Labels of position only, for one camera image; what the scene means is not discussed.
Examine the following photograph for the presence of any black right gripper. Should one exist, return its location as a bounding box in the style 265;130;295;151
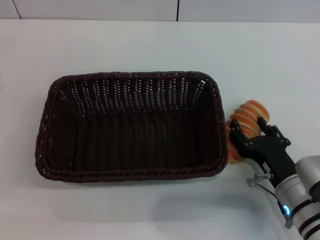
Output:
229;116;299;189

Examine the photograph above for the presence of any orange striped bread roll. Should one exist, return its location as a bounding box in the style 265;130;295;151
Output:
224;99;270;166

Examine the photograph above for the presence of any dark brown wicker basket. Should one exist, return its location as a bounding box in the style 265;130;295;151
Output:
34;71;229;182

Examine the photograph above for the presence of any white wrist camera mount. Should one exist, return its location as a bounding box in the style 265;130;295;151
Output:
246;157;283;208

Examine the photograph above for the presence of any thin black cable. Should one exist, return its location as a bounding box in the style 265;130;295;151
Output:
256;182;291;222

